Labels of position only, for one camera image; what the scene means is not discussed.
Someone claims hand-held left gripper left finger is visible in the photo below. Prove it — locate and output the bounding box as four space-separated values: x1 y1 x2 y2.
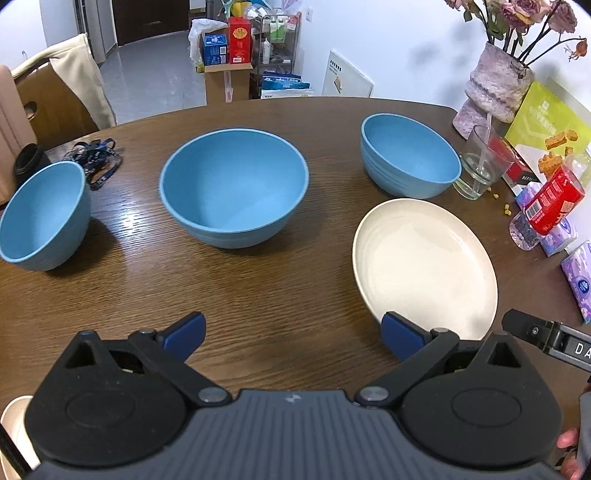
65 312 233 409

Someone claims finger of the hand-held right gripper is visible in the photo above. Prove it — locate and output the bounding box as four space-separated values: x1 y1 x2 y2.
502 308 591 370

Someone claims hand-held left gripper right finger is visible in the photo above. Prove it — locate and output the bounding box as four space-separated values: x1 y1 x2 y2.
355 312 525 410

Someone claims cream plate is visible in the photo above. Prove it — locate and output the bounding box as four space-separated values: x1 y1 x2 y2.
352 198 498 342
0 396 35 469

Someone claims blue bowl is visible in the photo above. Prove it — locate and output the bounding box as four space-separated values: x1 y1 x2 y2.
360 114 462 200
159 129 309 249
0 161 92 272

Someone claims person's right hand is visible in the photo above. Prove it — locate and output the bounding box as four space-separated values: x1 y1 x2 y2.
556 427 583 480

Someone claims purple tissue pack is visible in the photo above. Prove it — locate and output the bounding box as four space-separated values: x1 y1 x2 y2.
561 240 591 324
515 182 578 257

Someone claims red label plastic bottle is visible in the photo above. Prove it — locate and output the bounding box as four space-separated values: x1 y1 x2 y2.
509 152 591 251

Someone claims small red box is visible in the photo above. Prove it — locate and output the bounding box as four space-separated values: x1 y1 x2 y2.
487 135 539 186

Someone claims clear drinking glass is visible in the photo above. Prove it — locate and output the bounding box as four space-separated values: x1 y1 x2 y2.
452 124 516 200

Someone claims yellow green box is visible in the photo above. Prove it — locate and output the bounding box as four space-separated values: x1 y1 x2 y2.
504 80 591 185

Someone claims black cylindrical sleeve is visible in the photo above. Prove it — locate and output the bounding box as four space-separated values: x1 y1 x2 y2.
13 143 51 178

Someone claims cardboard box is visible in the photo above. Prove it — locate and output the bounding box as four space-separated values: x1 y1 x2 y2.
203 62 254 106

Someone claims pink textured vase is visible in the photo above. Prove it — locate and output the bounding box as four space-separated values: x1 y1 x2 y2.
452 41 535 139

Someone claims white green bag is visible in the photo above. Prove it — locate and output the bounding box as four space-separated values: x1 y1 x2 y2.
261 89 319 100

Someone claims white panel board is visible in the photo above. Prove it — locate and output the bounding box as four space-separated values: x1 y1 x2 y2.
323 50 375 99

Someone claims pink suitcase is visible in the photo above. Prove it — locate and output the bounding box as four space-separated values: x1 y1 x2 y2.
0 65 38 204

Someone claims blue white bag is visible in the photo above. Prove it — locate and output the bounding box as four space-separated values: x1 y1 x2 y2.
262 73 311 92

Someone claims wooden chair with beige cloth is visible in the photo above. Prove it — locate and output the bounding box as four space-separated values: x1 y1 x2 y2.
10 33 117 130

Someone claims blue carton box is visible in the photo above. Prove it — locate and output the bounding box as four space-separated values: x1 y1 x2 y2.
203 33 229 65

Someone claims red carton box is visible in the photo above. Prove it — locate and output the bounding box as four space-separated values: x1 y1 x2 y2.
228 17 254 64

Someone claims white plastic bag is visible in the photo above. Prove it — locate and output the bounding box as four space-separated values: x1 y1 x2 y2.
188 18 232 70

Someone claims dark brown door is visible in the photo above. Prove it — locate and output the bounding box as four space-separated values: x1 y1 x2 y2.
113 0 192 47

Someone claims dried rose bouquet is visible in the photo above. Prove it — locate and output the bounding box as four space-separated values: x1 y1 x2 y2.
443 0 591 65

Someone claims blue lanyard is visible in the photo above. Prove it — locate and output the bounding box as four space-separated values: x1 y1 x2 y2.
65 138 123 191

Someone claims metal wire rack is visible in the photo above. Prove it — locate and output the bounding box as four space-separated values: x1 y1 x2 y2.
252 11 303 100

